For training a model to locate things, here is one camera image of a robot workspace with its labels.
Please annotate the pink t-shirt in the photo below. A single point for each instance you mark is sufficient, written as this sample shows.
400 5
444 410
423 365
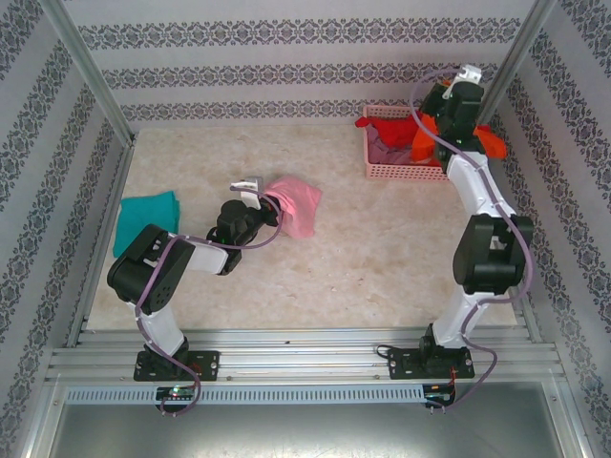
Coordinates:
301 205

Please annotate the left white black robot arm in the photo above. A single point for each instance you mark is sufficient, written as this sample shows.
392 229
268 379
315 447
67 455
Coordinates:
157 329

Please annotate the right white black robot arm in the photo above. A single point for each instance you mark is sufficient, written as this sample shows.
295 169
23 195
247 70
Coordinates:
477 191

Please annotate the red t-shirt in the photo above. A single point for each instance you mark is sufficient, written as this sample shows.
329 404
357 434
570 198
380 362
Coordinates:
396 131

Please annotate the pink plastic basket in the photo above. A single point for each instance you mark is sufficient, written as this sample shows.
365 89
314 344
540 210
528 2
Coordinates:
401 172

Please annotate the purple t-shirt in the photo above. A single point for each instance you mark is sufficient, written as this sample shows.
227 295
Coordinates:
382 152

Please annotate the teal folded t-shirt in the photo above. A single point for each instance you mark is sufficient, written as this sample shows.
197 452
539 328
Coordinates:
143 210

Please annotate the grey sheet metal panel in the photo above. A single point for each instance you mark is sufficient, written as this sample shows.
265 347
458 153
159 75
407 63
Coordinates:
305 434

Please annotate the aluminium corner post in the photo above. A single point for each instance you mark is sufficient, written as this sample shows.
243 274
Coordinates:
95 81
520 52

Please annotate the aluminium side rail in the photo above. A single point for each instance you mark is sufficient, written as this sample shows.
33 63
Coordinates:
527 315
107 229

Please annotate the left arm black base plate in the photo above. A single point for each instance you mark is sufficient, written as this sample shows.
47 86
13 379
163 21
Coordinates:
207 365

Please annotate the aluminium mounting rail frame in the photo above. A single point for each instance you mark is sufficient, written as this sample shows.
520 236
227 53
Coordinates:
305 358

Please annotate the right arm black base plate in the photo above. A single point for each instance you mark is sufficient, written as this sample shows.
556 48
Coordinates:
401 365

